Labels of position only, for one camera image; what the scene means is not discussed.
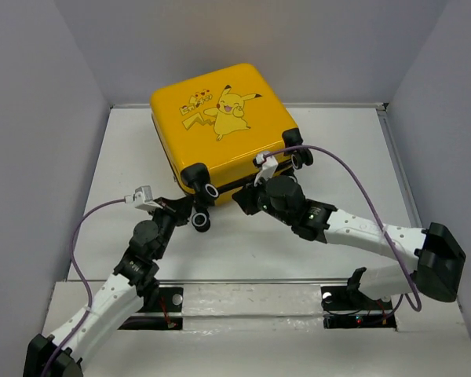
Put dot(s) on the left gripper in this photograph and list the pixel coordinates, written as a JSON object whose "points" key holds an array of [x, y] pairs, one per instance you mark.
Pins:
{"points": [[173, 208]]}

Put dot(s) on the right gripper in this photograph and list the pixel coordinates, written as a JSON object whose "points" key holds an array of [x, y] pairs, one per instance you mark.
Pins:
{"points": [[246, 195]]}

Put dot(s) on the yellow hard-shell suitcase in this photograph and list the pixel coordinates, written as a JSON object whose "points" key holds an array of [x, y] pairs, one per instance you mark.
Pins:
{"points": [[212, 127]]}

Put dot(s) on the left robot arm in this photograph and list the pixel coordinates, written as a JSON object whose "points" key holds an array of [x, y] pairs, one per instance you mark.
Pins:
{"points": [[68, 350]]}

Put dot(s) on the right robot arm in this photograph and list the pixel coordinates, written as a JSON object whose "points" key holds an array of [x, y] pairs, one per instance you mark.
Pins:
{"points": [[428, 261]]}

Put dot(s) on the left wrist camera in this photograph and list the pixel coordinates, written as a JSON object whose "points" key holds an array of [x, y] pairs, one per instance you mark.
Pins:
{"points": [[143, 199]]}

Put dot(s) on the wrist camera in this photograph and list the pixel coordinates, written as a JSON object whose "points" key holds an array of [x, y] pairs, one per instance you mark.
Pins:
{"points": [[143, 199], [267, 165]]}

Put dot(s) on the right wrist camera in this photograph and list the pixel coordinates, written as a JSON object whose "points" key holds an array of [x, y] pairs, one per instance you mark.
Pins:
{"points": [[267, 165]]}

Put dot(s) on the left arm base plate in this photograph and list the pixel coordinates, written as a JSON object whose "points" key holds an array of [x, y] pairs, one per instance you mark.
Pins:
{"points": [[164, 314]]}

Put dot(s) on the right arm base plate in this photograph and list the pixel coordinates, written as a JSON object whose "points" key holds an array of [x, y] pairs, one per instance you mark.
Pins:
{"points": [[342, 311]]}

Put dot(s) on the aluminium table rail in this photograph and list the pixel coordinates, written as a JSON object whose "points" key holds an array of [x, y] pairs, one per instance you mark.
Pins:
{"points": [[401, 176]]}

